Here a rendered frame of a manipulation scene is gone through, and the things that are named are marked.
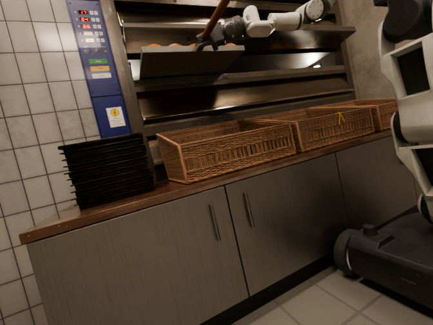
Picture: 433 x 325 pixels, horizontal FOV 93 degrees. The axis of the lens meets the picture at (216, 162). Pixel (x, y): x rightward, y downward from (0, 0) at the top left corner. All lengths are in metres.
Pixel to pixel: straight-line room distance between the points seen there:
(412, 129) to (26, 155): 1.61
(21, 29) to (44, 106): 0.38
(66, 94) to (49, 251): 0.83
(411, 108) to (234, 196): 0.67
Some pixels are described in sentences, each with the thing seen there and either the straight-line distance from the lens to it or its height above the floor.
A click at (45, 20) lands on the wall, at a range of 1.52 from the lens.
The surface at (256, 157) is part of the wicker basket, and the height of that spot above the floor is 0.61.
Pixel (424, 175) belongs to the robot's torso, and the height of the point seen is 0.42.
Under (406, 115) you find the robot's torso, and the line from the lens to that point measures 0.97.
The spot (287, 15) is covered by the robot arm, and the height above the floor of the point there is 1.19.
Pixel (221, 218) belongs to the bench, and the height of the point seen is 0.43.
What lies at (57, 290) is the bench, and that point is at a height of 0.40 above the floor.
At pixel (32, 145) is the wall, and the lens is 1.34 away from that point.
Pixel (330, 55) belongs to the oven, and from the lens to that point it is 2.43.
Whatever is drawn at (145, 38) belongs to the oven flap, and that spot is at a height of 1.37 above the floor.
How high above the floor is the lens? 0.68
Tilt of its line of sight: 3 degrees down
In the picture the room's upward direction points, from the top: 13 degrees counter-clockwise
